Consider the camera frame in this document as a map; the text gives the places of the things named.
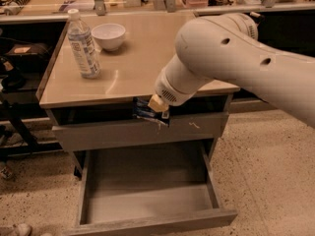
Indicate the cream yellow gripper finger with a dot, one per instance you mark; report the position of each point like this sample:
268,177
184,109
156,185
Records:
157,104

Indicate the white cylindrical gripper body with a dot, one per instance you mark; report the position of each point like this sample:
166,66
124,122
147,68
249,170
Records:
166,89

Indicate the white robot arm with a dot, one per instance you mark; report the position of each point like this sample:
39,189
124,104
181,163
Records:
226,48

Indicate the closed grey top drawer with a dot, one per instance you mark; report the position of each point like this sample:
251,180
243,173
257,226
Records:
118,134

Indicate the grey drawer cabinet with counter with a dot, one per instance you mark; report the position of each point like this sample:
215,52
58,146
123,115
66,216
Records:
129,72

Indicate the open grey middle drawer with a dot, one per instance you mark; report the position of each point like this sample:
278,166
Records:
148,191

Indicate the white ceramic bowl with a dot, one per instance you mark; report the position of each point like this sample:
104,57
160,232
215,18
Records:
109,36

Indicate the clear plastic water bottle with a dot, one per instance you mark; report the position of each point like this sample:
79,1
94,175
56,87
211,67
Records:
82,45

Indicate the white stick with black tip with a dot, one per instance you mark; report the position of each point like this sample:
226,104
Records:
257,17

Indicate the black stand leg at left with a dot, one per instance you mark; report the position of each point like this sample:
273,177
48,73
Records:
29,144

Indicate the black bag on left shelf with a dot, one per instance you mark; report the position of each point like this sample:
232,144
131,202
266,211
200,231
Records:
23,58

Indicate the white sneaker at bottom left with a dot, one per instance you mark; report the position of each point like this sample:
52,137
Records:
16,230

